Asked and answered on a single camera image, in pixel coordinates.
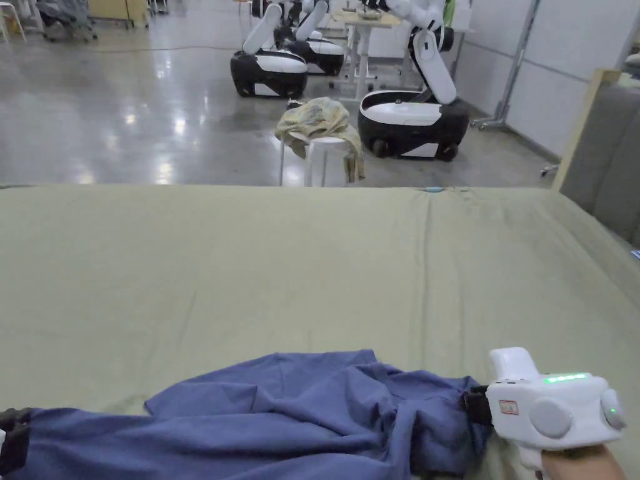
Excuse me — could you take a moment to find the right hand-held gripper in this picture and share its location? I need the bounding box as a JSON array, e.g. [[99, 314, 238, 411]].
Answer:
[[462, 347, 628, 480]]

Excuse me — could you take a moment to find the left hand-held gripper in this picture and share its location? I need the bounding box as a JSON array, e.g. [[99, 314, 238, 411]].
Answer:
[[0, 407, 33, 476]]

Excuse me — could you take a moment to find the dark blue shirt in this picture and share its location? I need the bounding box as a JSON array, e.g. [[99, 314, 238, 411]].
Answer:
[[0, 349, 494, 480]]

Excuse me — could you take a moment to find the person's right hand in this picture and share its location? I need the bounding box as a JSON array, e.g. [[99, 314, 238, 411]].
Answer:
[[542, 442, 629, 480]]

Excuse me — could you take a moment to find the grey padded headboard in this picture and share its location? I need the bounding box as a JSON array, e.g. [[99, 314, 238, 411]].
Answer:
[[552, 69, 640, 247]]

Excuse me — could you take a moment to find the white and black wheeled robot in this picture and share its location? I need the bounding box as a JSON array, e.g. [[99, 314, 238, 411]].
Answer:
[[357, 0, 471, 163], [229, 0, 310, 99], [286, 0, 346, 77]]

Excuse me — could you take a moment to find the white round stool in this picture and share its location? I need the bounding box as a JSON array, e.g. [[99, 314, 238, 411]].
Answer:
[[278, 134, 352, 188]]

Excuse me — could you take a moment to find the yellowish crumpled cloth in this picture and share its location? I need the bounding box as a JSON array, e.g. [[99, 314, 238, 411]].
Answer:
[[274, 97, 368, 183]]

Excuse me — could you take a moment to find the white desk with wooden top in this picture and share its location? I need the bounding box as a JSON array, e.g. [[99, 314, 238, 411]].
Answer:
[[332, 7, 402, 101]]

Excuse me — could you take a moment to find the wheeled cart with grey cloth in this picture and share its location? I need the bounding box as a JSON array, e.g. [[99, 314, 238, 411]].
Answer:
[[39, 0, 99, 42]]

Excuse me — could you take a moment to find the wooden cabinet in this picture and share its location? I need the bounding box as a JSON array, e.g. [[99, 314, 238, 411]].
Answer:
[[89, 0, 152, 25]]

